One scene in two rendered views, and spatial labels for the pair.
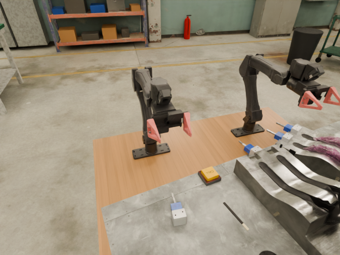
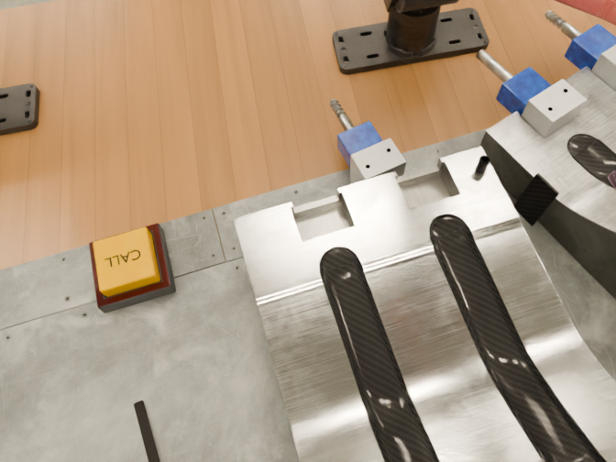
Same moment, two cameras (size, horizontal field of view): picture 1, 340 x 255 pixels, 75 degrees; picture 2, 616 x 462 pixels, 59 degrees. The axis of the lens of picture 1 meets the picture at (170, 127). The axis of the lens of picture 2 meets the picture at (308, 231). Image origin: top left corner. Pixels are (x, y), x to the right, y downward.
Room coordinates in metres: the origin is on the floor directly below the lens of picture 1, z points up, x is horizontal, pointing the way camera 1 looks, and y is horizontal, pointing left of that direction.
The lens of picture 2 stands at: (0.51, -0.44, 1.36)
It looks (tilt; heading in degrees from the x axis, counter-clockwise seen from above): 64 degrees down; 14
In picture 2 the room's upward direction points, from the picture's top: 7 degrees counter-clockwise
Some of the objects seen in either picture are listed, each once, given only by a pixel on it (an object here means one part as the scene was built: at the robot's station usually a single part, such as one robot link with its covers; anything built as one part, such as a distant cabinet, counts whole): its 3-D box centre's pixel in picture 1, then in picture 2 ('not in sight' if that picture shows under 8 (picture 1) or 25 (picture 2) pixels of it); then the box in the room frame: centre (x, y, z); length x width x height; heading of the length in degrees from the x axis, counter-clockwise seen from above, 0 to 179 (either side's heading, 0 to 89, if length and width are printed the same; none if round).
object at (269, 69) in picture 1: (264, 73); not in sight; (1.05, -0.47, 1.17); 0.30 x 0.09 x 0.12; 18
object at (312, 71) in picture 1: (312, 78); not in sight; (0.80, -0.55, 1.26); 0.07 x 0.06 x 0.11; 107
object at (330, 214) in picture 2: (253, 159); (322, 222); (0.75, -0.39, 0.87); 0.05 x 0.05 x 0.04; 25
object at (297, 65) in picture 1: (294, 72); not in sight; (0.89, -0.53, 1.24); 0.12 x 0.09 x 0.12; 18
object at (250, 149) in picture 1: (248, 147); (357, 140); (0.88, -0.42, 0.83); 0.13 x 0.05 x 0.05; 33
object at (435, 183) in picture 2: (270, 153); (423, 192); (0.79, -0.49, 0.87); 0.05 x 0.05 x 0.04; 25
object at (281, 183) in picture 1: (303, 181); (475, 410); (0.58, -0.53, 0.92); 0.35 x 0.16 x 0.09; 25
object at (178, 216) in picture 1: (175, 206); not in sight; (0.52, -0.02, 0.83); 0.13 x 0.05 x 0.05; 12
